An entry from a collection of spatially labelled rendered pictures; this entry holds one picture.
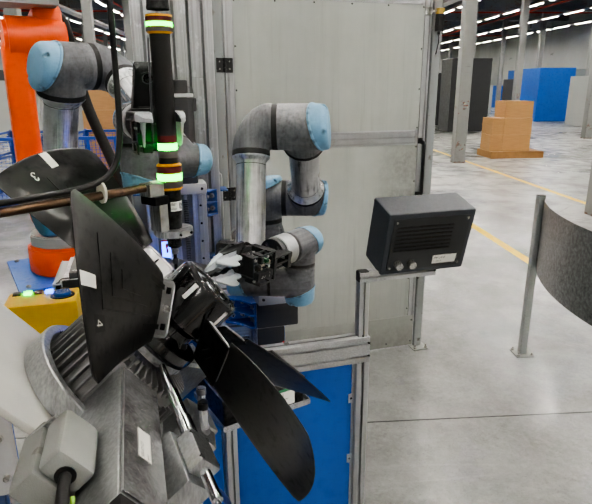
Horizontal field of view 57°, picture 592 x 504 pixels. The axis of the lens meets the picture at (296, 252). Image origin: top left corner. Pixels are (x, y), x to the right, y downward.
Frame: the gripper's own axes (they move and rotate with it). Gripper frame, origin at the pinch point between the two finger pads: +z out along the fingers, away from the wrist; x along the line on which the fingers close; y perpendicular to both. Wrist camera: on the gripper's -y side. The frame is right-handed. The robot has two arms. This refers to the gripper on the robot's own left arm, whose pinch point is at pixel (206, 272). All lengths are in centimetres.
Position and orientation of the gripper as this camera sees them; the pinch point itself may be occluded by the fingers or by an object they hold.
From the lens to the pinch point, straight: 115.3
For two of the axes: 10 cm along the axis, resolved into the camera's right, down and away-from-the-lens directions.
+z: -6.0, 2.3, -7.7
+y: 8.0, 2.7, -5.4
